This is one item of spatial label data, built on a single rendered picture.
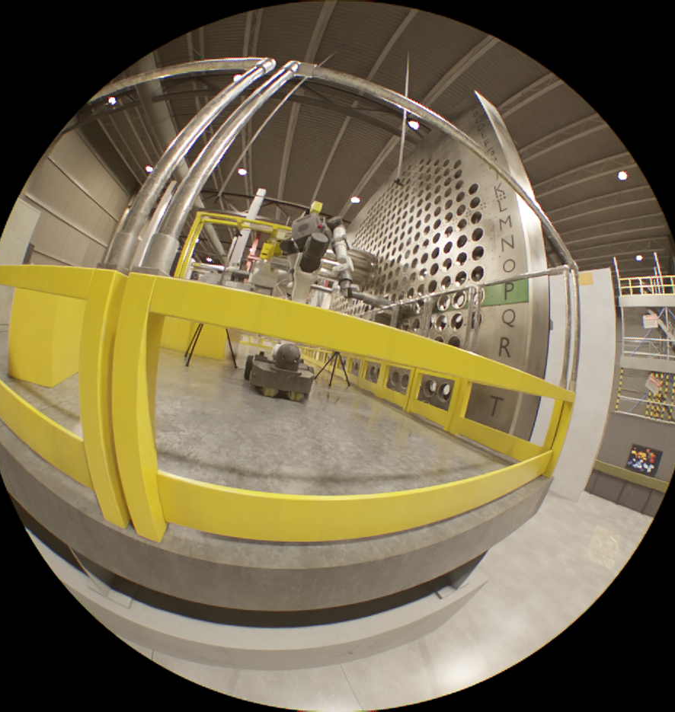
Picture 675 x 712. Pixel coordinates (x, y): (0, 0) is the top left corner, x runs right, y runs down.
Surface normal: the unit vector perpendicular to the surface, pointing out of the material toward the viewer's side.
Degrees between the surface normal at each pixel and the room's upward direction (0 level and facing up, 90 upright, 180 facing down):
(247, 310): 90
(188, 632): 0
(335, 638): 0
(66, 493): 0
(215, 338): 90
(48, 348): 90
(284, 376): 90
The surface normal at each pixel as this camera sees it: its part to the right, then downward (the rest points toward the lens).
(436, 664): 0.20, -0.98
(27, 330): 0.64, 0.14
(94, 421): 0.29, 0.07
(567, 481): -0.94, -0.19
